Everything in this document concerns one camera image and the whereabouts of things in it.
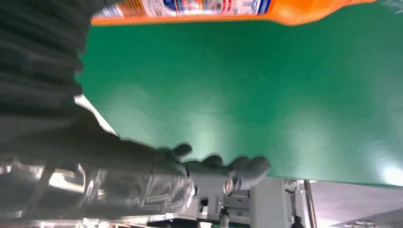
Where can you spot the white machine base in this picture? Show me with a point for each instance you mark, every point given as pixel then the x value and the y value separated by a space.
pixel 267 201

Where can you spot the green table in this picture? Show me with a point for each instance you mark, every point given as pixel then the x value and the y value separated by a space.
pixel 236 94

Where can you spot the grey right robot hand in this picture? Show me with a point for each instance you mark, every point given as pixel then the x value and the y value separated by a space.
pixel 94 163

